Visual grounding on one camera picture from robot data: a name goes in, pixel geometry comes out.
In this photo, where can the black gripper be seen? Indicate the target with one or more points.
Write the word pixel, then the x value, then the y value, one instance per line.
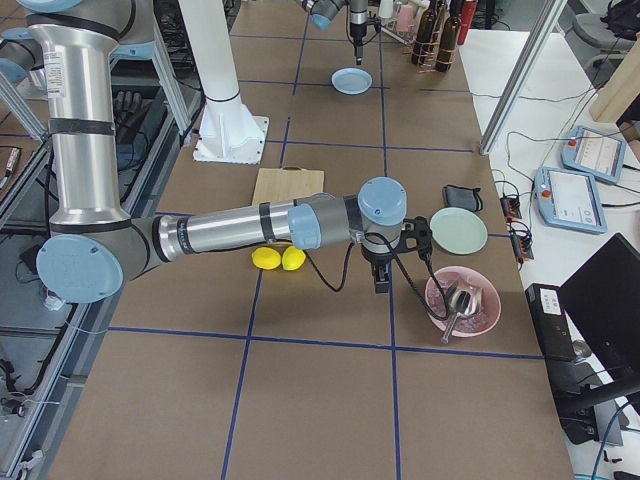
pixel 358 31
pixel 376 258

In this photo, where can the light blue plate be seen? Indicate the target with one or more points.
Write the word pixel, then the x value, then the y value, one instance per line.
pixel 351 81

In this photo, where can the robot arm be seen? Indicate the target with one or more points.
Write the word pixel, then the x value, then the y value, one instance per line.
pixel 323 12
pixel 96 246

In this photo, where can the light green plate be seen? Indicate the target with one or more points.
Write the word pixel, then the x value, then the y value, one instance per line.
pixel 458 231

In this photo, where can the pink cup top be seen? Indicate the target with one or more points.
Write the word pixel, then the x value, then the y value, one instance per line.
pixel 405 19

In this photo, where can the dark wine bottle back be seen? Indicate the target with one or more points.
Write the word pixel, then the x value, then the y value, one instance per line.
pixel 425 30

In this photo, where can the dark wine bottle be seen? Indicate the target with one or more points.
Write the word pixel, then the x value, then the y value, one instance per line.
pixel 449 37
pixel 425 30

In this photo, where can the dark wine bottle middle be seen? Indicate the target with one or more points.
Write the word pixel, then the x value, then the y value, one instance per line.
pixel 449 37

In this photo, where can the metal scoop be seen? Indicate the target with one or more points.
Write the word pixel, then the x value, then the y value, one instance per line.
pixel 462 301

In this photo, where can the yellow lemon right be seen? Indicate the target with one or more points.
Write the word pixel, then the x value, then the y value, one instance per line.
pixel 292 258

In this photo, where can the yellow lemon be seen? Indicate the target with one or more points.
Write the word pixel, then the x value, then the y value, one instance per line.
pixel 266 258
pixel 292 258

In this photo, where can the dark grey folded cloth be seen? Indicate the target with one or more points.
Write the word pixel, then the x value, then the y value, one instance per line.
pixel 463 197

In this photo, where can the pink bowl with ice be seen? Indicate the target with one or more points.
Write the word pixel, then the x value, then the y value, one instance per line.
pixel 441 295

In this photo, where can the yellow lemon left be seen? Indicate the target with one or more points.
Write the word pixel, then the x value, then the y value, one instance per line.
pixel 266 258

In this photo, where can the red cylinder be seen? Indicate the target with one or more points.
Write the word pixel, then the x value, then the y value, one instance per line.
pixel 467 14

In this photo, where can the bamboo cutting board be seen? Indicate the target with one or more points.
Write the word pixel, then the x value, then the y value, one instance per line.
pixel 275 184

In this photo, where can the near teach pendant tablet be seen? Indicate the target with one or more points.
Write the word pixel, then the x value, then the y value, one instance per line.
pixel 569 199

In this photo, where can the teach pendant tablet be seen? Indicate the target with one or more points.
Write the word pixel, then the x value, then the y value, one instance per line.
pixel 569 199
pixel 590 151

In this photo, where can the black computer monitor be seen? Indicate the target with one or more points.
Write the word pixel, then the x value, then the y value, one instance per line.
pixel 602 300

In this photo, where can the far teach pendant tablet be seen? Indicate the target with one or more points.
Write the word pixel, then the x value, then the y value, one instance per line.
pixel 590 151

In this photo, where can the copper wire bottle rack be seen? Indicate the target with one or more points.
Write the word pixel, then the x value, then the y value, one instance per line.
pixel 436 55

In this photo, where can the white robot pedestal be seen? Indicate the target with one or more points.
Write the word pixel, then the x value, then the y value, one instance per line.
pixel 228 131

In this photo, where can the aluminium frame post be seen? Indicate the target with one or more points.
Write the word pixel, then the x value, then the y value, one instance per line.
pixel 525 63

